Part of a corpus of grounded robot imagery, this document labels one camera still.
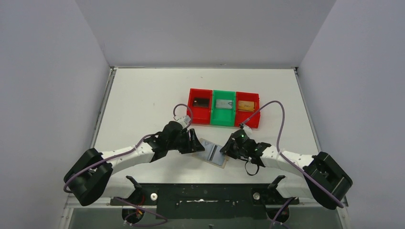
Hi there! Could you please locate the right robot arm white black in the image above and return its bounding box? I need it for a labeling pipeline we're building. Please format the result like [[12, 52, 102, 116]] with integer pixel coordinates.
[[220, 129, 353, 209]]

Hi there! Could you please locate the black credit card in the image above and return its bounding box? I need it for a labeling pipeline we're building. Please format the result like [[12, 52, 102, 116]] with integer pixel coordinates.
[[192, 97, 210, 108]]

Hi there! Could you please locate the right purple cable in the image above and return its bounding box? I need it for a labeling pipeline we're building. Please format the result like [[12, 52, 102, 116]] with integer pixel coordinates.
[[239, 100, 344, 229]]

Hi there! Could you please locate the silver credit card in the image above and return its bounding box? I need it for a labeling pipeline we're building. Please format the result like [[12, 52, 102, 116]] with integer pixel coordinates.
[[215, 99, 233, 109]]

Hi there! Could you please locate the right red plastic bin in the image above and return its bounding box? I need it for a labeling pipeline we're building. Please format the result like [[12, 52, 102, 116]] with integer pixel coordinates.
[[234, 92, 260, 129]]

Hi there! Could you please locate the green plastic bin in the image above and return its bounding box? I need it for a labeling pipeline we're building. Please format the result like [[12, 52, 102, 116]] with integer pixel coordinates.
[[210, 90, 236, 126]]

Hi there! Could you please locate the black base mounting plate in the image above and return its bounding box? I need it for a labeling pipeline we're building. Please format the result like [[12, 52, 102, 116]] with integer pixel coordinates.
[[110, 183, 287, 219]]

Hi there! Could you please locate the red plastic bin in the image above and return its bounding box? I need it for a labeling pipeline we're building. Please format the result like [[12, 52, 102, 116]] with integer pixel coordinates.
[[234, 92, 260, 129], [187, 88, 213, 125]]

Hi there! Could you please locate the left red plastic bin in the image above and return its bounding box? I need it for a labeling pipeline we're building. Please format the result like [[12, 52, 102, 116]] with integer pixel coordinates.
[[187, 88, 213, 125]]

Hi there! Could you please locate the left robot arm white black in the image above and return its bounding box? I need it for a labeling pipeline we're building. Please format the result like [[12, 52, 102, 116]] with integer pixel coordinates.
[[63, 121, 205, 206]]

